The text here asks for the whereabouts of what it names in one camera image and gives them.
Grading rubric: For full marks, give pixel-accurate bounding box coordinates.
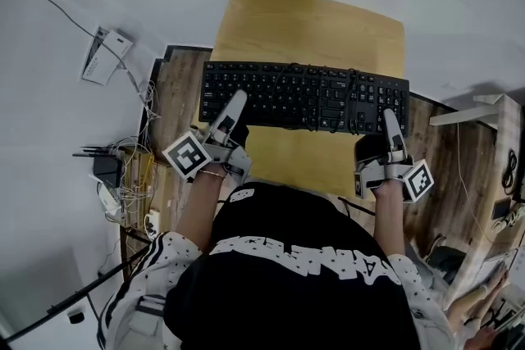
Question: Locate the person's right forearm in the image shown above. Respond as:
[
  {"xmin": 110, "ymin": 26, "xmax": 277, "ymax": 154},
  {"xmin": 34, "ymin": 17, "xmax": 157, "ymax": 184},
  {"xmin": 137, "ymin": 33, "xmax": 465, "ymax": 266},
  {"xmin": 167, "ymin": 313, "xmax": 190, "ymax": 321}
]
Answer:
[{"xmin": 371, "ymin": 184, "xmax": 407, "ymax": 259}]

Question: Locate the black tripod leg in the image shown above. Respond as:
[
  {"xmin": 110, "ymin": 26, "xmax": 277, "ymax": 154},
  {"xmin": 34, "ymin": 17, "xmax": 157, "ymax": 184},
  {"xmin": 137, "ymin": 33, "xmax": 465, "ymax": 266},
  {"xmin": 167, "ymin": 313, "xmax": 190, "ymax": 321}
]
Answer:
[{"xmin": 0, "ymin": 245, "xmax": 149, "ymax": 346}]

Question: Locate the black keyboard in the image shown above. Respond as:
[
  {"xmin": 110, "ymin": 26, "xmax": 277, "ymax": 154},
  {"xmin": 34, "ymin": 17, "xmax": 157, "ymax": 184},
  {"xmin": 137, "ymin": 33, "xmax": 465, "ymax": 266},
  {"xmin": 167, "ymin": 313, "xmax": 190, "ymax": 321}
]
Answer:
[{"xmin": 198, "ymin": 61, "xmax": 410, "ymax": 137}]

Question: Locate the small black device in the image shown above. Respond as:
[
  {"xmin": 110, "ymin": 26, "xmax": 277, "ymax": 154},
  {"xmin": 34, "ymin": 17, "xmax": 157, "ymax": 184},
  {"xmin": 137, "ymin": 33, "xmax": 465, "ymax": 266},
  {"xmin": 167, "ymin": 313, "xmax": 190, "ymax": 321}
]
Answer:
[{"xmin": 491, "ymin": 198, "xmax": 512, "ymax": 220}]

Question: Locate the light desk with white legs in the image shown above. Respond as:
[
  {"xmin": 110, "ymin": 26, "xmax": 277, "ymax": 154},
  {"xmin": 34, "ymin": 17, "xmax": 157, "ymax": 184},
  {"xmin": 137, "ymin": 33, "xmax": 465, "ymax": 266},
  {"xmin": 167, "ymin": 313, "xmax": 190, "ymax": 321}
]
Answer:
[{"xmin": 428, "ymin": 93, "xmax": 525, "ymax": 308}]

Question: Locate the coiled black cable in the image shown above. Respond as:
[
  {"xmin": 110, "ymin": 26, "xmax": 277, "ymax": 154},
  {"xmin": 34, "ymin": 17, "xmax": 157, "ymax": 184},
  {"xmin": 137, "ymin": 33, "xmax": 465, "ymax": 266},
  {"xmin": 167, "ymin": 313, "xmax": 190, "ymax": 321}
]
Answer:
[{"xmin": 503, "ymin": 149, "xmax": 519, "ymax": 196}]

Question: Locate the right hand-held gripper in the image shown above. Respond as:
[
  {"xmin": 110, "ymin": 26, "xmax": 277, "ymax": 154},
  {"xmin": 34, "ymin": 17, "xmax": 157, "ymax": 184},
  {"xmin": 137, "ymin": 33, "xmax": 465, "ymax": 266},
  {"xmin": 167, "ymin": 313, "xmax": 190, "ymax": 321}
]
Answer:
[{"xmin": 353, "ymin": 107, "xmax": 435, "ymax": 204}]

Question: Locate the white adapter box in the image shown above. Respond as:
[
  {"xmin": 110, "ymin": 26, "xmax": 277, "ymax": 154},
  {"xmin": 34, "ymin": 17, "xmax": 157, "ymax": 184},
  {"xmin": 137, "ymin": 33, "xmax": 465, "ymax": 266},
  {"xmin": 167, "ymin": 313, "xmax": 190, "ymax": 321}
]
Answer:
[{"xmin": 88, "ymin": 174, "xmax": 124, "ymax": 225}]

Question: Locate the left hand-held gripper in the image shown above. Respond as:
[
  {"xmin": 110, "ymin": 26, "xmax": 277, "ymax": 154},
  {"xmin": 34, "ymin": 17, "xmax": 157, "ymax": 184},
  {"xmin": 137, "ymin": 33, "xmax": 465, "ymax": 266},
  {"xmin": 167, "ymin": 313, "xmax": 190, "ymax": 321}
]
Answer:
[{"xmin": 162, "ymin": 89, "xmax": 253, "ymax": 185}]

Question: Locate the wooden table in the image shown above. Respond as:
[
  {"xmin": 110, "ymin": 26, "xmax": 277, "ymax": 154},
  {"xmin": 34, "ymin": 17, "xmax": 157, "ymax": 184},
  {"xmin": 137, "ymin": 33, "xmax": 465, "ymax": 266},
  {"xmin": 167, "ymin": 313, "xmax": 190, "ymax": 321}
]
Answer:
[{"xmin": 211, "ymin": 0, "xmax": 406, "ymax": 198}]

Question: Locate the white printed carton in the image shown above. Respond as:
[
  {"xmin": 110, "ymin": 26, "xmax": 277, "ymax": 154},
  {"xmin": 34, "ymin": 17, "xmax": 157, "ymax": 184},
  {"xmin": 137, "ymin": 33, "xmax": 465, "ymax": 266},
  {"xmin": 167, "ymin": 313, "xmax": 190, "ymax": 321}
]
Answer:
[{"xmin": 80, "ymin": 26, "xmax": 135, "ymax": 86}]

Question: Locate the black router with antennas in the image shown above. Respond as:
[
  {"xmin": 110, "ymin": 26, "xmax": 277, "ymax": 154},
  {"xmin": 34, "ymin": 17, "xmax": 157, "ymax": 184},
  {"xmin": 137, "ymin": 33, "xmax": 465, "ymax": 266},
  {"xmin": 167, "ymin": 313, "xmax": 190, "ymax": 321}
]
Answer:
[{"xmin": 72, "ymin": 145, "xmax": 124, "ymax": 189}]

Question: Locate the white power strip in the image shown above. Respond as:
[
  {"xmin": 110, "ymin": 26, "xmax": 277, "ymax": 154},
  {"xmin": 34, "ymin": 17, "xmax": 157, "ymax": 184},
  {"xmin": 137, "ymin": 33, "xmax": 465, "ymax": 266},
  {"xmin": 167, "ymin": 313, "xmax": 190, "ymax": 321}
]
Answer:
[{"xmin": 491, "ymin": 204, "xmax": 525, "ymax": 233}]

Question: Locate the person's left forearm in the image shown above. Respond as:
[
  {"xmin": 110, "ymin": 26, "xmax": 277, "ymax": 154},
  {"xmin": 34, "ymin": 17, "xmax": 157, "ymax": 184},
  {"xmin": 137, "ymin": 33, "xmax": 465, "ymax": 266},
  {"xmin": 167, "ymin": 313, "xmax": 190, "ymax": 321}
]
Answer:
[{"xmin": 176, "ymin": 170, "xmax": 227, "ymax": 249}]

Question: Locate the person's white starred jacket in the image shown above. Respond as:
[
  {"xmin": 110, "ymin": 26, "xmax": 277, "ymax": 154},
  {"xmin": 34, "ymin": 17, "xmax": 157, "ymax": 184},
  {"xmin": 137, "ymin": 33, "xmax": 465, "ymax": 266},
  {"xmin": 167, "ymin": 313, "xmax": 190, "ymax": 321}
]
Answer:
[{"xmin": 96, "ymin": 231, "xmax": 456, "ymax": 350}]

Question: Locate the person's black printed shirt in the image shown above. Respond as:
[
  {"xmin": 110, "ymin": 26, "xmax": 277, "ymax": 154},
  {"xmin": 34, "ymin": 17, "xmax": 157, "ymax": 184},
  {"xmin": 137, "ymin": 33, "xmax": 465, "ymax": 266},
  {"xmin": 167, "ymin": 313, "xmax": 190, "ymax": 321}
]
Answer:
[{"xmin": 163, "ymin": 180, "xmax": 422, "ymax": 350}]

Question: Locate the tangle of white wires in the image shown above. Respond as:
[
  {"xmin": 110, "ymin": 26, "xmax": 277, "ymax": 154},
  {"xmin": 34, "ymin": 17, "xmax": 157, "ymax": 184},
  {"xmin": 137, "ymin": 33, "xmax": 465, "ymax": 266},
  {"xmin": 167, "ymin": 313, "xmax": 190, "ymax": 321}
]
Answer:
[{"xmin": 97, "ymin": 80, "xmax": 164, "ymax": 227}]

